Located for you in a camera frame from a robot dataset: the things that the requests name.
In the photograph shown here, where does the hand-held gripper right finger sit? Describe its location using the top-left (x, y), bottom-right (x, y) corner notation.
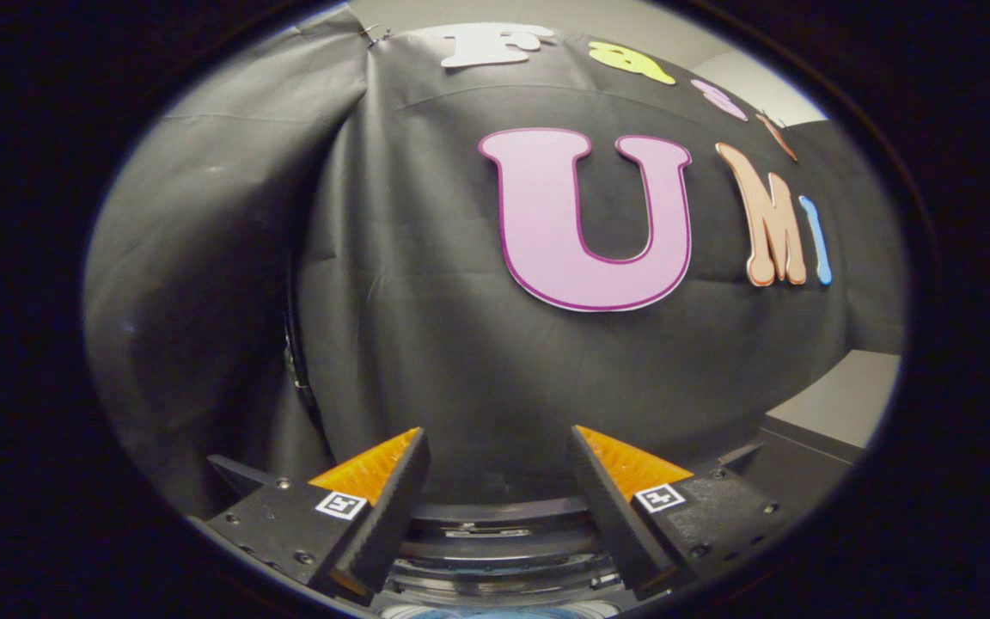
top-left (568, 425), bottom-right (784, 601)

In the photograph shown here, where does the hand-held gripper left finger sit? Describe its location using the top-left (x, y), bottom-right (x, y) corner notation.
top-left (188, 427), bottom-right (431, 607)

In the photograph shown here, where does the dark grey washing machine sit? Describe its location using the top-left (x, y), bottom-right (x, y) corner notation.
top-left (370, 494), bottom-right (633, 619)

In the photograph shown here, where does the black backdrop cloth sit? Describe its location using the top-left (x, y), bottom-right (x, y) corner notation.
top-left (82, 4), bottom-right (907, 517)

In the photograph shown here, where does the cream cabinet with grey top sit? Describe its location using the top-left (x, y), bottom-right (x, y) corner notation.
top-left (718, 348), bottom-right (901, 517)

